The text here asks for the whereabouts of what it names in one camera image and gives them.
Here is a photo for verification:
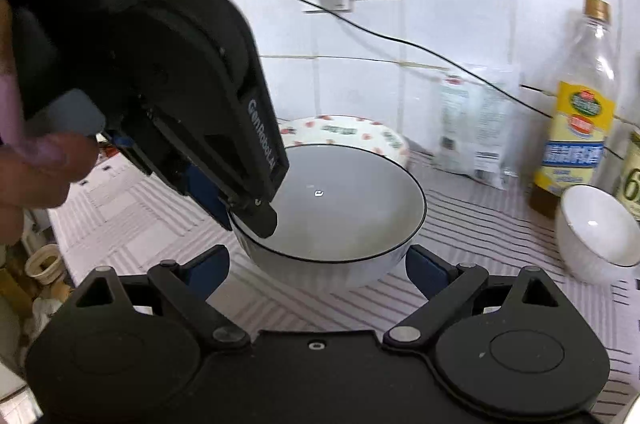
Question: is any white bowl with black rim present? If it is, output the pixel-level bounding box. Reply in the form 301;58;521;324
227;143;429;290
556;184;640;285

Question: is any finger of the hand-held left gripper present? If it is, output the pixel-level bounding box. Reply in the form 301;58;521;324
224;195;279;240
105;131;232;231

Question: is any striped white tablecloth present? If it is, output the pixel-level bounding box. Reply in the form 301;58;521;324
47;149;640;411

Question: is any white plate with rabbit print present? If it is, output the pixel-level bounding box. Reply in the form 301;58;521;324
276;114;412;171

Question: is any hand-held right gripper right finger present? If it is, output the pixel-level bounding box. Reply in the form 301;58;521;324
381;245;573;351

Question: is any vinegar bottle green label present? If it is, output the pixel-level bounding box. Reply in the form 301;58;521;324
619;128;640;221

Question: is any cooking wine bottle yellow label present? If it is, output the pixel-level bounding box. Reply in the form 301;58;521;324
529;0;617;221

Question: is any black adapter cable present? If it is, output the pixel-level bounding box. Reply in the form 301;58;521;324
272;0;560;121

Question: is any white plastic seasoning bag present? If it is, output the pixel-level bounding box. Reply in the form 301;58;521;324
434;70;517;191

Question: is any person's left hand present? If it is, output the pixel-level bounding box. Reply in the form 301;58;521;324
0;0;99;247

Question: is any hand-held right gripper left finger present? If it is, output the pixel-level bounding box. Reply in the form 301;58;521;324
60;245;252;351

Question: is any beige plastic cup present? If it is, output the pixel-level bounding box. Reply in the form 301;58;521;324
24;243;64;281

